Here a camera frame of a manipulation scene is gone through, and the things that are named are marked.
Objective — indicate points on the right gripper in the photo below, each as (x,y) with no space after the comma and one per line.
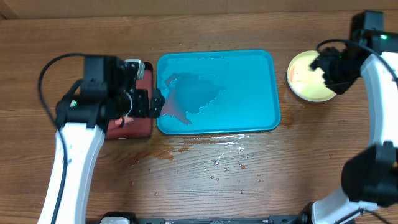
(324,63)

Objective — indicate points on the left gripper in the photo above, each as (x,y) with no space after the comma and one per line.
(154,108)

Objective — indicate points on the green scrubbing sponge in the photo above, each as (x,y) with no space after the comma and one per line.
(123,121)

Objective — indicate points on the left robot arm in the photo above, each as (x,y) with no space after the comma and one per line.
(105,103)

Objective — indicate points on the teal plastic tray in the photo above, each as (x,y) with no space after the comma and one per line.
(218,92)

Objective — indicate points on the black tray with red water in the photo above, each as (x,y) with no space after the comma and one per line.
(140,127)

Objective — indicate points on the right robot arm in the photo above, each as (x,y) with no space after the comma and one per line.
(369,179)

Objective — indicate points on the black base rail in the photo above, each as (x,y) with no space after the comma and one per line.
(128,217)

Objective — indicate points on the yellow-green plate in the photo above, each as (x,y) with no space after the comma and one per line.
(306,83)

